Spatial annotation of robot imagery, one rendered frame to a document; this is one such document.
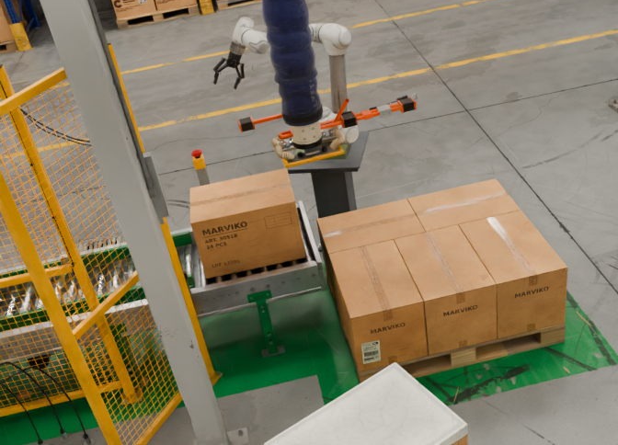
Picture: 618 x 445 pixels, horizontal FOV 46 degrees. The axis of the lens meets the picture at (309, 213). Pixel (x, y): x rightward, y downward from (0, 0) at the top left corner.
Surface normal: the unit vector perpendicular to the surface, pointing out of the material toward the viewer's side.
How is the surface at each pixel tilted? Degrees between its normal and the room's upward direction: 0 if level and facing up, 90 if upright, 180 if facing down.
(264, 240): 90
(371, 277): 0
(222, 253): 90
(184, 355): 89
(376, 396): 0
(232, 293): 90
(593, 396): 0
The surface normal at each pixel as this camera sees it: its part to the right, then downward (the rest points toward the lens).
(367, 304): -0.15, -0.83
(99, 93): 0.17, 0.51
